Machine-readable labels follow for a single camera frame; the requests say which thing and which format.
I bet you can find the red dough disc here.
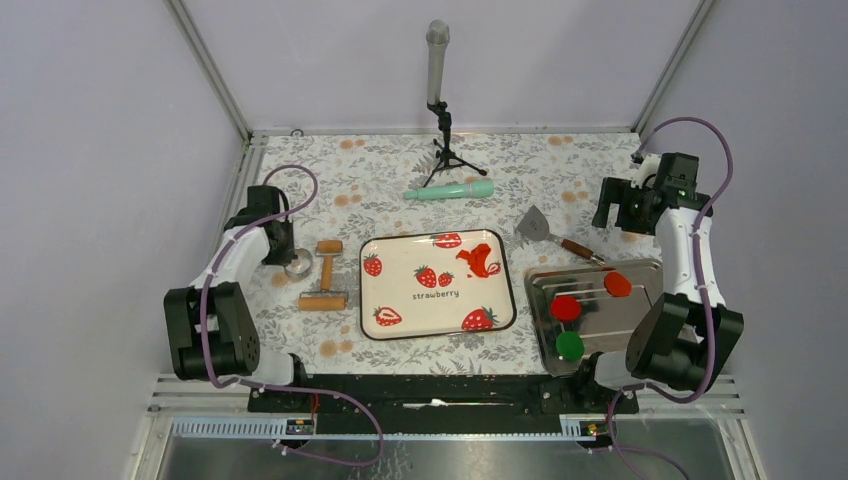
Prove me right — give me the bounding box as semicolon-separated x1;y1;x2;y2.
549;295;582;323

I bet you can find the wooden dough roller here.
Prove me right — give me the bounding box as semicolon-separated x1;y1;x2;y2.
297;239;348;312

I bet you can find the orange dough scrap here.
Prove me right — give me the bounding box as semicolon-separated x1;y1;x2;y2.
456;243;502;278

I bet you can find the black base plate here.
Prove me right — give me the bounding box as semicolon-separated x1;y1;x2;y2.
248;374;639;435

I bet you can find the wooden handled metal scraper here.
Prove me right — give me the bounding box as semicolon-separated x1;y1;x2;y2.
516;205;606;266

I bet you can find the black tripod mic stand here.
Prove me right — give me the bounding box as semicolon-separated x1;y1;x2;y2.
422;101;488;188

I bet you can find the small round metal cup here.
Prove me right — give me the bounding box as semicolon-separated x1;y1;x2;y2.
284;248;314;281

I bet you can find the floral pattern table mat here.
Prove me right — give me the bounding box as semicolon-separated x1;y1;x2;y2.
246;133;661;375

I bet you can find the strawberry print white tray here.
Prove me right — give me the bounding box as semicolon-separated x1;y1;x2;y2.
359;229;518;341

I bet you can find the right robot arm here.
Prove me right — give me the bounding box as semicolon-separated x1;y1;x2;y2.
592;177;744;395

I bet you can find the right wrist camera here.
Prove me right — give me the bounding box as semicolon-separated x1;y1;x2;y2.
631;152;710;203

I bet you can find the orange dough piece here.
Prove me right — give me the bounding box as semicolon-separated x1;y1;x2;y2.
603;270;633;297

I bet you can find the mint green rolling pin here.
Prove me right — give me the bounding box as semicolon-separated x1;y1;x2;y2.
403;180;495;201

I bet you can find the stainless steel tray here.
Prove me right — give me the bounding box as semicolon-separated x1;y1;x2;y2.
524;258;663;376

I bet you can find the green dough disc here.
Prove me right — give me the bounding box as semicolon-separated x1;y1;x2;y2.
555;331;585;362

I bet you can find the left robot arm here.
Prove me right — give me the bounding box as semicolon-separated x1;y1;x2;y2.
163;185;297;380

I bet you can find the silver microphone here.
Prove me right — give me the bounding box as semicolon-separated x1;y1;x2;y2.
425;19;450;106

